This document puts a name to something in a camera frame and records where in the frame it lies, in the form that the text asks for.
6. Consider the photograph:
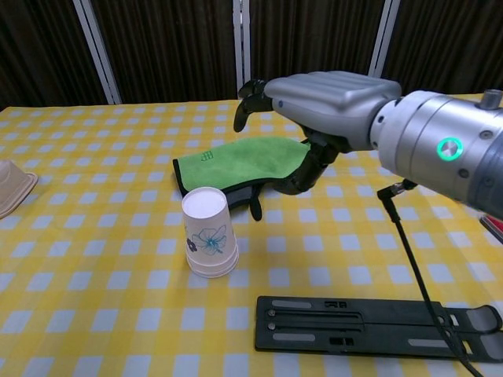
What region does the green cloth black trim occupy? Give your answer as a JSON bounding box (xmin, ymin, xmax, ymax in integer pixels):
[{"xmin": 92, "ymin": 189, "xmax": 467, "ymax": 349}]
[{"xmin": 172, "ymin": 137, "xmax": 316, "ymax": 222}]

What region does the black ribbed partition panel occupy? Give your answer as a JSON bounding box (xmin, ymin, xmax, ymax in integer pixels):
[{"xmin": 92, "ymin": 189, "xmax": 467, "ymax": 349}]
[
  {"xmin": 0, "ymin": 0, "xmax": 108, "ymax": 110},
  {"xmin": 91, "ymin": 0, "xmax": 237, "ymax": 106},
  {"xmin": 383, "ymin": 0, "xmax": 503, "ymax": 98},
  {"xmin": 248, "ymin": 0, "xmax": 388, "ymax": 94}
]

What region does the yellow white checked tablecloth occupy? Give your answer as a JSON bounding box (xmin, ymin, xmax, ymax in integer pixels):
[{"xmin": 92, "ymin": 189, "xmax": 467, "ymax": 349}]
[{"xmin": 0, "ymin": 92, "xmax": 503, "ymax": 377}]

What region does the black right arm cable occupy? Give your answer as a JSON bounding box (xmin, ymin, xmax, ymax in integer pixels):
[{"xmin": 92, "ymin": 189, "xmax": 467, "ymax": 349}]
[{"xmin": 376, "ymin": 178, "xmax": 485, "ymax": 377}]

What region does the red flat card case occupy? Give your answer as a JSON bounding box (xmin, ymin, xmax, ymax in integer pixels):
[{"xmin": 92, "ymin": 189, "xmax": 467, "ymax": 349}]
[{"xmin": 479, "ymin": 214, "xmax": 503, "ymax": 237}]

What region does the black folding stand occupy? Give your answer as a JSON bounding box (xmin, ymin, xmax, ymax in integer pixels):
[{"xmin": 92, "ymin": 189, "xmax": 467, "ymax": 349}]
[{"xmin": 254, "ymin": 295, "xmax": 503, "ymax": 360}]

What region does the white paper cup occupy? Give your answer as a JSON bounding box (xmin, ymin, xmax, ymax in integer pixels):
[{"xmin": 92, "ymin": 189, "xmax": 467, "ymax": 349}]
[
  {"xmin": 188, "ymin": 266, "xmax": 237, "ymax": 280},
  {"xmin": 181, "ymin": 187, "xmax": 240, "ymax": 265}
]

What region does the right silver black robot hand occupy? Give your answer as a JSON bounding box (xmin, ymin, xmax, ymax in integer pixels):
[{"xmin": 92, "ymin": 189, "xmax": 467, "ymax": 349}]
[{"xmin": 233, "ymin": 70, "xmax": 403, "ymax": 196}]

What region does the grey partition frame post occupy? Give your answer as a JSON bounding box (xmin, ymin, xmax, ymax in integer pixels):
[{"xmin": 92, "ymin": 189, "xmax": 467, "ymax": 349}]
[
  {"xmin": 72, "ymin": 0, "xmax": 122, "ymax": 105},
  {"xmin": 368, "ymin": 0, "xmax": 402, "ymax": 82},
  {"xmin": 232, "ymin": 0, "xmax": 253, "ymax": 100}
]

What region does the beige food container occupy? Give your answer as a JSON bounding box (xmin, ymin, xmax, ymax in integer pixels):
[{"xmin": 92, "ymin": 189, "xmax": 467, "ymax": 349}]
[{"xmin": 0, "ymin": 159, "xmax": 39, "ymax": 220}]

